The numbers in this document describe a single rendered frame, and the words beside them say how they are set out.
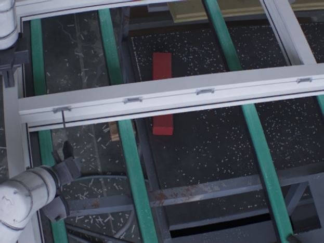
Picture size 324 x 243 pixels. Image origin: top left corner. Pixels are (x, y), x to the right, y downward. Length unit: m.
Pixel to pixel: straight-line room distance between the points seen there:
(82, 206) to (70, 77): 1.35
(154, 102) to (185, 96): 0.08
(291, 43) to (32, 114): 0.78
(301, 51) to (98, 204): 0.73
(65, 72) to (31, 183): 1.65
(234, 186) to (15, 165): 0.57
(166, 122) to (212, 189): 0.40
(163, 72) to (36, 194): 0.93
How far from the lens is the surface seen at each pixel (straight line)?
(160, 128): 1.99
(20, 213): 1.26
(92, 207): 1.62
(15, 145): 1.60
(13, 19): 1.49
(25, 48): 1.59
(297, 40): 1.88
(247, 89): 1.76
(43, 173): 1.37
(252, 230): 1.92
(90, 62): 2.95
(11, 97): 1.69
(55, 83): 2.89
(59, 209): 1.41
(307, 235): 1.62
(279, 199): 1.64
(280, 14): 1.96
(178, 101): 1.72
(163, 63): 2.13
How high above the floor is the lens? 2.27
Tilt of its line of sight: 55 degrees down
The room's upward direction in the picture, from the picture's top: 8 degrees clockwise
